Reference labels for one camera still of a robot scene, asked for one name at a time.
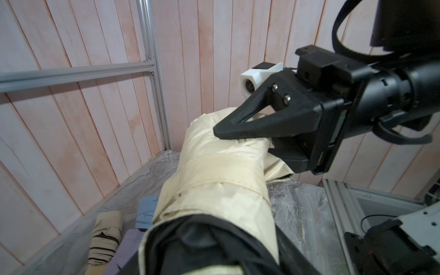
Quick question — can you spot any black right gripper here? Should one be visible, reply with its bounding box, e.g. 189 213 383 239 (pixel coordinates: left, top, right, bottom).
213 45 372 174

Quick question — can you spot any light blue folded umbrella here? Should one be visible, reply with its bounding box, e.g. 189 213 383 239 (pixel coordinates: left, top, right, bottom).
135 196 158 231

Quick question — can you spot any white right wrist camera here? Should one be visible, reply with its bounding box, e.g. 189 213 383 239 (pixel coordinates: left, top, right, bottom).
240 62 284 99

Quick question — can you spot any purple umbrella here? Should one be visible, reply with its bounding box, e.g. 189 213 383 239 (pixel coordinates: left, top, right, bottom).
104 229 145 275

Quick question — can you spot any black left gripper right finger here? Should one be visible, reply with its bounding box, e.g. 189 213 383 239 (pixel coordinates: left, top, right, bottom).
276 225 320 275

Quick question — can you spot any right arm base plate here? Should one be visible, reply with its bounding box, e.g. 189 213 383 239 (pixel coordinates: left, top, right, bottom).
343 202 440 275

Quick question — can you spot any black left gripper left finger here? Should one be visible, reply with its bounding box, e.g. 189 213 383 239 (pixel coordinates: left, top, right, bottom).
118 252 140 275

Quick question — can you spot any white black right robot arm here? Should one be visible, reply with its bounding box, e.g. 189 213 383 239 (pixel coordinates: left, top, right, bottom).
213 1 440 175

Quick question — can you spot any beige umbrella black lining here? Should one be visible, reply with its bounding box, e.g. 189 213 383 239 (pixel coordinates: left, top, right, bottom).
138 107 294 275

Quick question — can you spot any small beige striped umbrella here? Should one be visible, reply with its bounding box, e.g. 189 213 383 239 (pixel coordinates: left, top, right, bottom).
85 211 123 275

